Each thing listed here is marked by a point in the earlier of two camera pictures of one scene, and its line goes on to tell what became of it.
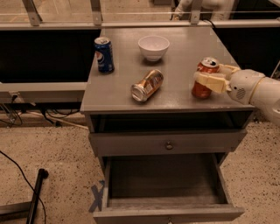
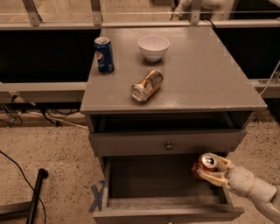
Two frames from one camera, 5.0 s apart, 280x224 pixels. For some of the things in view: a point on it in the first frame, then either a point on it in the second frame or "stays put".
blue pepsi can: [104, 54] stays put
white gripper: [242, 83] → [240, 178]
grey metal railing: [97, 22] stays put
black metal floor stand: [24, 209] stays put
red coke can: [206, 65] → [206, 162]
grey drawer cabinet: [157, 108] stays put
